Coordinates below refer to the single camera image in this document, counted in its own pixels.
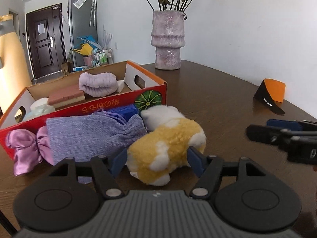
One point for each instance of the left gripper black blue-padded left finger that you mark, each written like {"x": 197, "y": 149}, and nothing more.
{"x": 102, "y": 169}

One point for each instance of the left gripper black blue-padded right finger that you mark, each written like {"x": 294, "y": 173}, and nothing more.
{"x": 211, "y": 169}

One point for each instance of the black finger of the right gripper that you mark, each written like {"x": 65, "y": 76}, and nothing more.
{"x": 296, "y": 138}

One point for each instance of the yellow white plush toy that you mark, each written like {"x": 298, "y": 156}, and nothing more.
{"x": 153, "y": 157}

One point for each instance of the lilac fluffy headband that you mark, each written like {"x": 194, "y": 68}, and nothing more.
{"x": 99, "y": 85}

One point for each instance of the white round sponge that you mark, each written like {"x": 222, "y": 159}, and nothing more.
{"x": 40, "y": 102}

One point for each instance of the orange black wedge object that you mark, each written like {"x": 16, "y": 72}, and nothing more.
{"x": 269, "y": 92}

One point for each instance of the blue ridged sponge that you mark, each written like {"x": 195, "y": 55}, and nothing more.
{"x": 125, "y": 111}

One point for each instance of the pink yellow sponge block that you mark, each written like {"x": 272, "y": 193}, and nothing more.
{"x": 65, "y": 97}

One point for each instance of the red cardboard tray box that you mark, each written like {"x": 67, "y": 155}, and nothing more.
{"x": 137, "y": 81}

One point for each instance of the green mesh bath ball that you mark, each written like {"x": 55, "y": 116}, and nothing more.
{"x": 39, "y": 111}

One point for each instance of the yellow thermos jug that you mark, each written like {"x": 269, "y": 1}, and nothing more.
{"x": 14, "y": 71}

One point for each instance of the purple textured vase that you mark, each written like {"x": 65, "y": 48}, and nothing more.
{"x": 168, "y": 37}

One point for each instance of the dark brown door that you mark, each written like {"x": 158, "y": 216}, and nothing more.
{"x": 45, "y": 40}

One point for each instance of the grey refrigerator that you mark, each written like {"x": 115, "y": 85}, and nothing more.
{"x": 82, "y": 22}

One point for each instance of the purple knit drawstring pouch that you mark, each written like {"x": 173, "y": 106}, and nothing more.
{"x": 87, "y": 136}

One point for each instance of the wire rack with bottles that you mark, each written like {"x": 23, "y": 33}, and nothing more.
{"x": 101, "y": 57}

